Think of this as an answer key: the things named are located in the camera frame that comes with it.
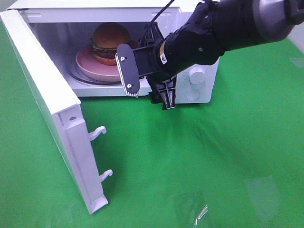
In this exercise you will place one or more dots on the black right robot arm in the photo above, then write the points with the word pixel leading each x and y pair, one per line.
pixel 212 29

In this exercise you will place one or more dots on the white microwave door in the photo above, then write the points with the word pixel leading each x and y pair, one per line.
pixel 61 110

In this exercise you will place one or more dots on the round white door button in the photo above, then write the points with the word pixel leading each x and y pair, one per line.
pixel 193 94

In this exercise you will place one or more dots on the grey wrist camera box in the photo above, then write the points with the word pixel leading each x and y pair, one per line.
pixel 128 70

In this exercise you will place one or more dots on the glass microwave turntable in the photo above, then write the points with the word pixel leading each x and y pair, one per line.
pixel 74 70

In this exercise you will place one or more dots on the green table cloth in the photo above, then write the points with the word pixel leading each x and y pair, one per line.
pixel 235 162

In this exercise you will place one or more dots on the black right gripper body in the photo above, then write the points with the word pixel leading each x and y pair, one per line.
pixel 159 61

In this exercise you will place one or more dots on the burger with sesame-free bun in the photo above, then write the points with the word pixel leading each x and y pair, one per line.
pixel 105 41

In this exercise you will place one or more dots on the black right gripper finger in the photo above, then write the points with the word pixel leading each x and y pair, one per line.
pixel 152 36
pixel 163 92

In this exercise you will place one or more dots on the pink round plate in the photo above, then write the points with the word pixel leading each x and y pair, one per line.
pixel 98 63

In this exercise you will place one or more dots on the white microwave knob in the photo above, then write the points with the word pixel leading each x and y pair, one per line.
pixel 197 76

